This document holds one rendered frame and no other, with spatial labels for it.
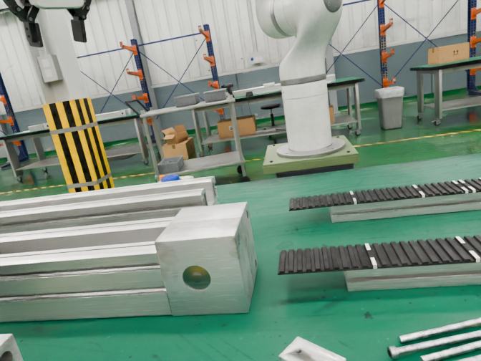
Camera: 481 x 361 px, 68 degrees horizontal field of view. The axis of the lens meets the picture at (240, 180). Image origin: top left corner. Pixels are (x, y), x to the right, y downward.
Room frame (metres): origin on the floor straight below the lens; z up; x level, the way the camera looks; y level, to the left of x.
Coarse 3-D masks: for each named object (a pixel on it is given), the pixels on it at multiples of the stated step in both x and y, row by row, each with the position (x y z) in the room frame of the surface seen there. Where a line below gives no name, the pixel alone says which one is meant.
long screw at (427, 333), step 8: (472, 320) 0.26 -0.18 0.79; (480, 320) 0.26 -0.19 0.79; (440, 328) 0.26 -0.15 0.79; (448, 328) 0.26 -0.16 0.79; (456, 328) 0.26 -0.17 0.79; (464, 328) 0.26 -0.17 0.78; (400, 336) 0.26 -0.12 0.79; (408, 336) 0.26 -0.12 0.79; (416, 336) 0.26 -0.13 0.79; (424, 336) 0.26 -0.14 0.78
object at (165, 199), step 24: (96, 192) 0.67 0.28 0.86; (120, 192) 0.65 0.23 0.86; (144, 192) 0.64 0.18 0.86; (168, 192) 0.63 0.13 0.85; (192, 192) 0.55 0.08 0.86; (216, 192) 0.63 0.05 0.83; (0, 216) 0.62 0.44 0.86; (24, 216) 0.61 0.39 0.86; (48, 216) 0.60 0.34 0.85; (72, 216) 0.60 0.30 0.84; (96, 216) 0.59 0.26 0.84; (120, 216) 0.57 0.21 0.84; (144, 216) 0.56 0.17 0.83; (168, 216) 0.55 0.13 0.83
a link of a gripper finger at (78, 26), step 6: (84, 6) 0.76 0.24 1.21; (84, 12) 0.76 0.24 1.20; (78, 18) 0.75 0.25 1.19; (72, 24) 0.76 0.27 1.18; (78, 24) 0.75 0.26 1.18; (72, 30) 0.76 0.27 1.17; (78, 30) 0.75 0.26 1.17; (84, 30) 0.75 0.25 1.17; (78, 36) 0.76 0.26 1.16; (84, 36) 0.75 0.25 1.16; (84, 42) 0.75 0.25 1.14
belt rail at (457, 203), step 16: (480, 192) 0.49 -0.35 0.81; (336, 208) 0.53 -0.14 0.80; (352, 208) 0.52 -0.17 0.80; (368, 208) 0.52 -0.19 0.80; (384, 208) 0.52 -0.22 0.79; (400, 208) 0.52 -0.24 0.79; (416, 208) 0.51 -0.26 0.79; (432, 208) 0.50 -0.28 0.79; (448, 208) 0.50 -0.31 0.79; (464, 208) 0.49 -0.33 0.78; (480, 208) 0.49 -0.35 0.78
